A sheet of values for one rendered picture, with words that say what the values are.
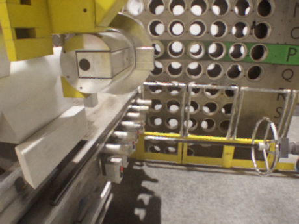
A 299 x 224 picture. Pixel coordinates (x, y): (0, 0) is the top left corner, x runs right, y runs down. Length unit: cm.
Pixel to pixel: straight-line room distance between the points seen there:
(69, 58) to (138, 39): 34
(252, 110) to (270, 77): 54
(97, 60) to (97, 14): 14
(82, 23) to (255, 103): 287
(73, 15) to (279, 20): 278
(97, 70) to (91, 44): 9
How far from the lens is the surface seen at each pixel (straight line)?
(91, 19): 68
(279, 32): 315
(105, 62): 68
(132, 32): 94
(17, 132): 72
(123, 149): 120
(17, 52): 63
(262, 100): 326
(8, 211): 85
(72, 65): 76
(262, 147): 142
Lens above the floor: 153
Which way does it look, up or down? 22 degrees down
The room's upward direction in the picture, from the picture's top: straight up
